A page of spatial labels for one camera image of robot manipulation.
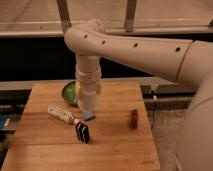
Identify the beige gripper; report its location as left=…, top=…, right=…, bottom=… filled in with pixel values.
left=75, top=67, right=102, bottom=97

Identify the white ceramic cup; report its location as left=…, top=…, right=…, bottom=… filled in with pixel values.
left=77, top=87, right=97, bottom=111

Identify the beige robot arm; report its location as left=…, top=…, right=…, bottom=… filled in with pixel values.
left=64, top=20, right=213, bottom=171

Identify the blue eraser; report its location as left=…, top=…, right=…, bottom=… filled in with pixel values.
left=82, top=111, right=95, bottom=121

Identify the green bowl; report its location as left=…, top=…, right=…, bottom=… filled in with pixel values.
left=61, top=81, right=77, bottom=106

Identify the black striped block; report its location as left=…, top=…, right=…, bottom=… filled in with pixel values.
left=75, top=122, right=90, bottom=144

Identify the brown wooden block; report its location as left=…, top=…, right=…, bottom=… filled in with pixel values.
left=131, top=109, right=138, bottom=129

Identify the wooden cutting board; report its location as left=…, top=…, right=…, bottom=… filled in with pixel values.
left=2, top=82, right=160, bottom=171

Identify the left metal post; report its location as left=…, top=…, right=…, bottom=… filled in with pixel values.
left=56, top=0, right=72, bottom=33

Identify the metal post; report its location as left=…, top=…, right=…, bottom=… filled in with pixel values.
left=124, top=0, right=137, bottom=32
left=56, top=0, right=72, bottom=33

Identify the right metal post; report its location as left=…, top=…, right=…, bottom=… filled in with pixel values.
left=124, top=0, right=137, bottom=32

